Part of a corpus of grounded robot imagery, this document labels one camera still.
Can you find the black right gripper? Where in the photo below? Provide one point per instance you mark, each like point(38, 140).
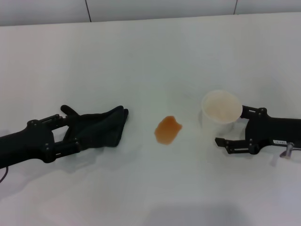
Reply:
point(272, 133)

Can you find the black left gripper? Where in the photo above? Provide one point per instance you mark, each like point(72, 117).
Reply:
point(26, 146)

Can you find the clear plastic cup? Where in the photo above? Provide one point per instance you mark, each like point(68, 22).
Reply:
point(221, 107)

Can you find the dark cloth rag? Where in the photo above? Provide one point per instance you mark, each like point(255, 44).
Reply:
point(101, 131)

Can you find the brown liquid stain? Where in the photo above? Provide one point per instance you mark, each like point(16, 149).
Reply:
point(167, 130)

